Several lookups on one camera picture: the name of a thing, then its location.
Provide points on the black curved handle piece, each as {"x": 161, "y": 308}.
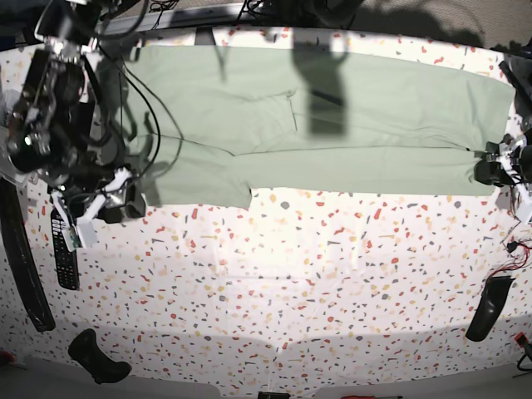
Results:
{"x": 85, "y": 351}

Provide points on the light green T-shirt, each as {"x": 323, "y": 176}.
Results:
{"x": 212, "y": 124}

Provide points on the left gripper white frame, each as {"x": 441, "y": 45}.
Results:
{"x": 508, "y": 163}

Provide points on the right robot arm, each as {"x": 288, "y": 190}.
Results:
{"x": 59, "y": 128}

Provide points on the black curved shell right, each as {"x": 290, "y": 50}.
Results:
{"x": 492, "y": 302}

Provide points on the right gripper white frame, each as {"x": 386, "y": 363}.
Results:
{"x": 77, "y": 211}

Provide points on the red clamp tool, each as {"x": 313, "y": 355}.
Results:
{"x": 524, "y": 343}

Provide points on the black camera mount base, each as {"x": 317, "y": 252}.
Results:
{"x": 204, "y": 36}

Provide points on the black TV remote control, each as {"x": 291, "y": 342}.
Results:
{"x": 65, "y": 261}

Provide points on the long black curved strip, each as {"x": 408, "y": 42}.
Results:
{"x": 21, "y": 262}

